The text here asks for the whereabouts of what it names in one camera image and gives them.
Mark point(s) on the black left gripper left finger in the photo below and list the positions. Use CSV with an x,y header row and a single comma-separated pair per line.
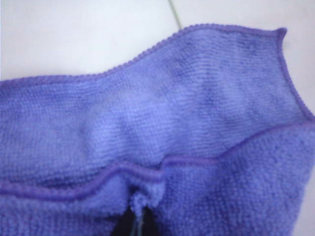
x,y
124,223

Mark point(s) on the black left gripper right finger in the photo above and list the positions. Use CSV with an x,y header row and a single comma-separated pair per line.
x,y
148,223

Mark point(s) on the purple microfibre rag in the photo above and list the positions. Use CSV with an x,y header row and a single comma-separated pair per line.
x,y
157,123

